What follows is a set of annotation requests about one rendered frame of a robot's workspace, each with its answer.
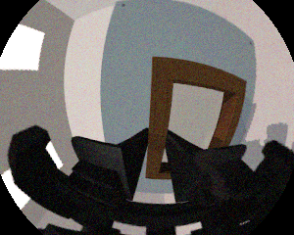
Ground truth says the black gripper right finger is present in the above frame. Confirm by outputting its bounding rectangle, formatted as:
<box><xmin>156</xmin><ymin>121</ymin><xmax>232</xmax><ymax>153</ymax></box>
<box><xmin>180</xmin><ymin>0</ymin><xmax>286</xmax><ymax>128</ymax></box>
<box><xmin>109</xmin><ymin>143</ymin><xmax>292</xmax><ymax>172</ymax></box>
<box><xmin>166</xmin><ymin>129</ymin><xmax>248</xmax><ymax>203</ymax></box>

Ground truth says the brown wooden picture frame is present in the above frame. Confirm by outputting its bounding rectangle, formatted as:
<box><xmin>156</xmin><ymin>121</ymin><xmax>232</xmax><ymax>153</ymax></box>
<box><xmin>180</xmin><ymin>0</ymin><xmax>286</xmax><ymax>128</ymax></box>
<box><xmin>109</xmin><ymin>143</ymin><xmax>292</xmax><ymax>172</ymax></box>
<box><xmin>144</xmin><ymin>56</ymin><xmax>246</xmax><ymax>180</ymax></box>

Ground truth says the dark grey flat panel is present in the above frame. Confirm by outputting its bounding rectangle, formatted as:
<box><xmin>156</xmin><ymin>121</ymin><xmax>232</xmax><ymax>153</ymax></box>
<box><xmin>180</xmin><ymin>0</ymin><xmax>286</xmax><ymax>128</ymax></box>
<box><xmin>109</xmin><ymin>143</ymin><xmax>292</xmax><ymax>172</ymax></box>
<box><xmin>100</xmin><ymin>0</ymin><xmax>257</xmax><ymax>146</ymax></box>

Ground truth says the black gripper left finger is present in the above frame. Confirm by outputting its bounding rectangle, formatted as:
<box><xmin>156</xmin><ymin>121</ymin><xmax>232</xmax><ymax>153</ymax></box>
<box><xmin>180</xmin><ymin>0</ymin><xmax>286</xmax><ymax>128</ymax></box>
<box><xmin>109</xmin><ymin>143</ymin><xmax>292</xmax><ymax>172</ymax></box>
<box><xmin>72</xmin><ymin>126</ymin><xmax>148</xmax><ymax>200</ymax></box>

